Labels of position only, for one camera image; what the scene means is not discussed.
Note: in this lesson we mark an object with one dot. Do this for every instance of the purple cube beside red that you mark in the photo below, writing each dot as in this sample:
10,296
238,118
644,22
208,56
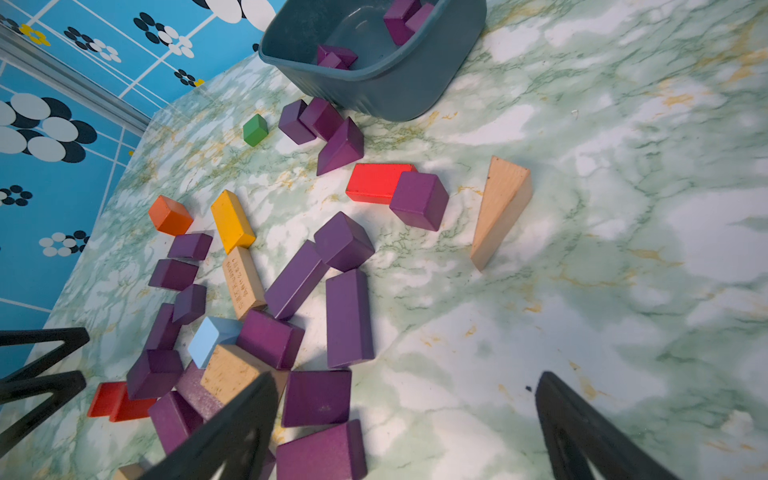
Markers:
420,200

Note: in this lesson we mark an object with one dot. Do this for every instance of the yellow long brick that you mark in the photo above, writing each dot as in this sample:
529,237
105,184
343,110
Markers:
231,222

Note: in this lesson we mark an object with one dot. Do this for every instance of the natural wood wedge brick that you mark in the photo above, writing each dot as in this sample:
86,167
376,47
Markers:
508,190

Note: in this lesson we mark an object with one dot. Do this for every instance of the purple brick left cluster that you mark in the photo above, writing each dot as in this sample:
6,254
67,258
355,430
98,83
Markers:
194,246

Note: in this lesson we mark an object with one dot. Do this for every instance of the green cube brick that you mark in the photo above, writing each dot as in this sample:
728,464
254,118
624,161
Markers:
255,130

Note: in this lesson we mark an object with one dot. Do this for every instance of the purple long brick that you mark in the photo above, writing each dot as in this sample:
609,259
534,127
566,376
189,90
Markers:
349,333
296,281

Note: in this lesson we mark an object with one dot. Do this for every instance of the red flat brick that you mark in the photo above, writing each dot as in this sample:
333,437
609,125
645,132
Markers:
375,183

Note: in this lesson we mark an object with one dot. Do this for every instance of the natural wood brick front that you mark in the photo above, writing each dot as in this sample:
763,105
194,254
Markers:
133,471

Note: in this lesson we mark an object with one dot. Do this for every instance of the purple cube brick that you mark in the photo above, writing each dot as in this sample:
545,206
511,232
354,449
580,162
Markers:
417,20
396,18

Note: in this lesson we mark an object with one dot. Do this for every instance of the purple long brick centre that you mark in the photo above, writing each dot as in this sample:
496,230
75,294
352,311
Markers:
349,333

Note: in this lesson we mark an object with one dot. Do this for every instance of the purple brick front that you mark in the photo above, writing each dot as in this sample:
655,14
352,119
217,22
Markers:
174,420

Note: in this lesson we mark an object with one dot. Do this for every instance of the natural wood square brick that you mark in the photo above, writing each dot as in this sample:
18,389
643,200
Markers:
231,369

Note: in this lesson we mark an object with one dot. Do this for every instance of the orange brick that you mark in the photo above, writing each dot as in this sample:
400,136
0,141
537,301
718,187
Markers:
169,216

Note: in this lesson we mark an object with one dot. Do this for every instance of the dark teal storage bin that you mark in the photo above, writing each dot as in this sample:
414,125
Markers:
342,51

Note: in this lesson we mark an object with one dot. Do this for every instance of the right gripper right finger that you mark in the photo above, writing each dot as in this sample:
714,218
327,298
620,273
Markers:
579,439

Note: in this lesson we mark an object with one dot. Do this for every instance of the red arch brick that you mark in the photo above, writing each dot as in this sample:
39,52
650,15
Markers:
111,400

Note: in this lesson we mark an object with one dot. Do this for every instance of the purple cube bin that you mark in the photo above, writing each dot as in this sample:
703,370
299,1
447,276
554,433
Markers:
292,126
321,118

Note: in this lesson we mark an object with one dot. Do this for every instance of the engraved natural wood brick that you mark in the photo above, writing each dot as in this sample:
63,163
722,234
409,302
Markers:
243,282

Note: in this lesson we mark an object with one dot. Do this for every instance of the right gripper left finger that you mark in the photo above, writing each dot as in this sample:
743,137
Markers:
234,442

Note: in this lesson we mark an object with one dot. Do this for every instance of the light blue brick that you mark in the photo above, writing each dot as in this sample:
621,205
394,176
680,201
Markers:
212,332

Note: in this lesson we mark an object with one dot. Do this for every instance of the purple wedge near bin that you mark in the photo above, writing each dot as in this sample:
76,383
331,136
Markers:
344,147

